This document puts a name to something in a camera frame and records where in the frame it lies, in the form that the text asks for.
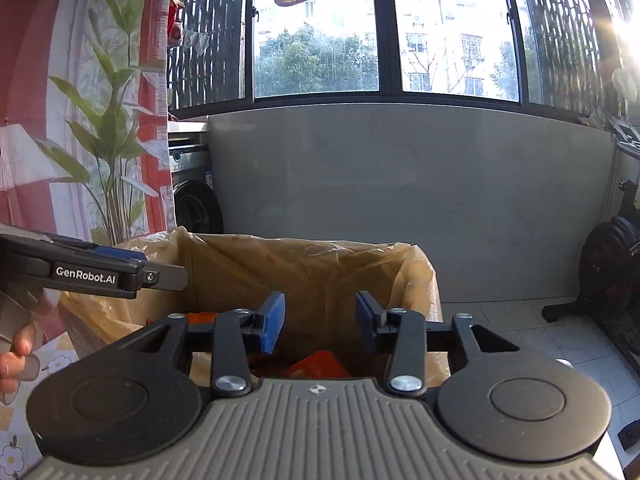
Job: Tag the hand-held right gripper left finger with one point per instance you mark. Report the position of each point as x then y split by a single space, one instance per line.
272 325

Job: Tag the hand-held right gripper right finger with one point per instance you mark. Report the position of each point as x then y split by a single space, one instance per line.
367 322

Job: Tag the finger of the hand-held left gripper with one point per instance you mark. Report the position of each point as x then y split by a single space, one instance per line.
95 276
100 251

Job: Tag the red snack packet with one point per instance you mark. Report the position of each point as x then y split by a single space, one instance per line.
315 366

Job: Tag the brown cardboard box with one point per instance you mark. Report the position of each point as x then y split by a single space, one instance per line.
325 280

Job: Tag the orange snack packet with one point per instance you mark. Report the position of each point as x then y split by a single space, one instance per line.
201 318

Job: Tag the person's left hand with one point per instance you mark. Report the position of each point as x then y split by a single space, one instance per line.
12 365

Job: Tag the grey washing machine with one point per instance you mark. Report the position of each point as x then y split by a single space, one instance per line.
192 200

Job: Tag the printed room scene curtain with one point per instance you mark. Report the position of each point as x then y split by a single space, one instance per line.
60 110

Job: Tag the red hanging cloth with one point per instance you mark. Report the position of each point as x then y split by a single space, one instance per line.
174 22

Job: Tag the black exercise bike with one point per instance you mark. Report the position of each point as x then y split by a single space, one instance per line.
612 265

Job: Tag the black framed window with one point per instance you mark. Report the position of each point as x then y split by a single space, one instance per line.
320 50

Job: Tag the white hanging object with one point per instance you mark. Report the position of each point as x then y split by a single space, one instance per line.
625 81

